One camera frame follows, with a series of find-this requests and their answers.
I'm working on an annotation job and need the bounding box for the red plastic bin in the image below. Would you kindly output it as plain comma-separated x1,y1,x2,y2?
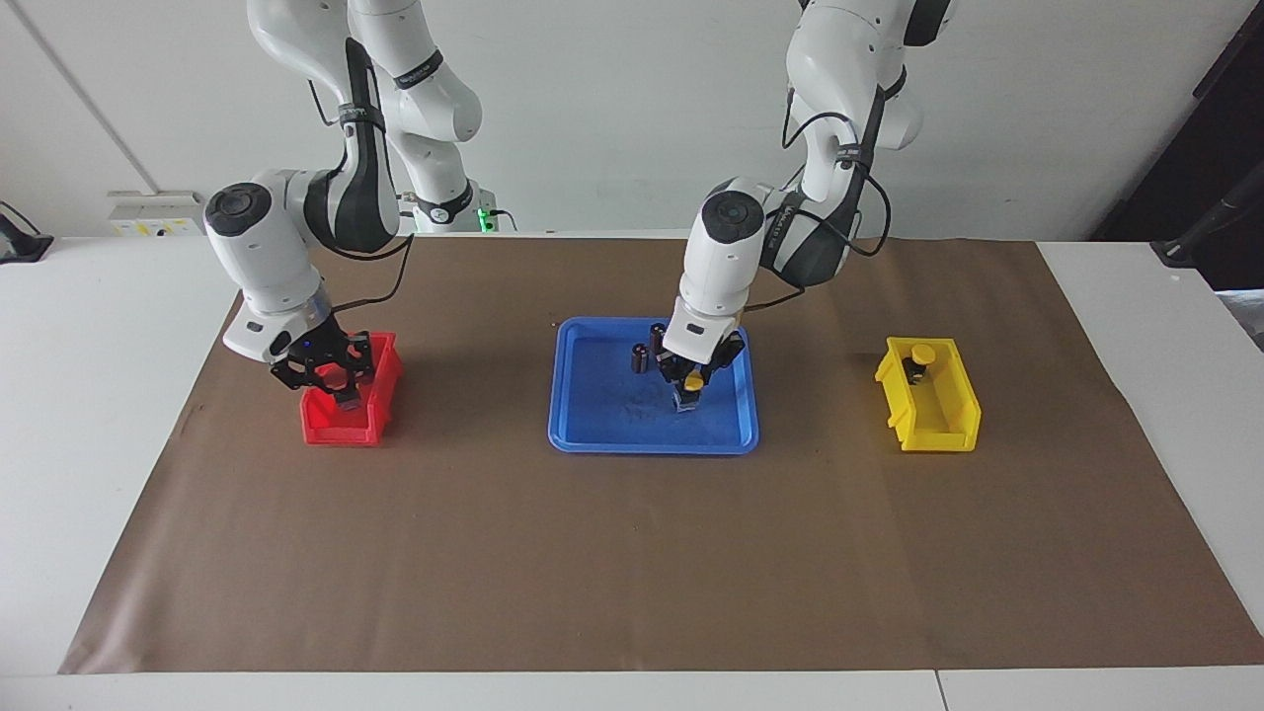
300,332,405,447

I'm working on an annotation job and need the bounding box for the yellow plastic bin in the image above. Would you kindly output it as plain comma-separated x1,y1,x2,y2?
875,337,983,453

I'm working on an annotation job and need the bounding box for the blue plastic tray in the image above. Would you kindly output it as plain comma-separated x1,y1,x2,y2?
548,316,761,455

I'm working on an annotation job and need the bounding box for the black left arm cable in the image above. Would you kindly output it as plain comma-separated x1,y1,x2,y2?
736,84,893,315

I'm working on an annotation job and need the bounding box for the black clamp with cable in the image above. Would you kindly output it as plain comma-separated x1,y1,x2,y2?
0,200,54,265

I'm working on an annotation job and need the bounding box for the dark background panel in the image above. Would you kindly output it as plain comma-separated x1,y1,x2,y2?
1091,0,1264,292

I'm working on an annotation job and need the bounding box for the grey object at table edge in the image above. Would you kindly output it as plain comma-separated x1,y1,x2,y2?
1217,288,1264,352

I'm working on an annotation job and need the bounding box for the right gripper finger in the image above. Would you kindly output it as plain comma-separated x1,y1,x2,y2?
333,333,377,412
269,356,333,392

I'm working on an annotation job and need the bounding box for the white wall socket box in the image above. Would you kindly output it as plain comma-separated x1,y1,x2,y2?
107,191,211,238

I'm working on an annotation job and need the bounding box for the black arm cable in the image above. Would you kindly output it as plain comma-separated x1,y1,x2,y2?
736,84,893,315
308,74,416,309

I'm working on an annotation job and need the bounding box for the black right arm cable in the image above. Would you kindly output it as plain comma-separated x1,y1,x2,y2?
308,74,416,309

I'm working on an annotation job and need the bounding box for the brown paper table mat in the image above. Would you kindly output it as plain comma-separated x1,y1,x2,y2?
59,237,1264,675

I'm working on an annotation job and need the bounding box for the black stand pole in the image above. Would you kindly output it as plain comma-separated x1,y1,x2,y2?
1150,163,1264,268

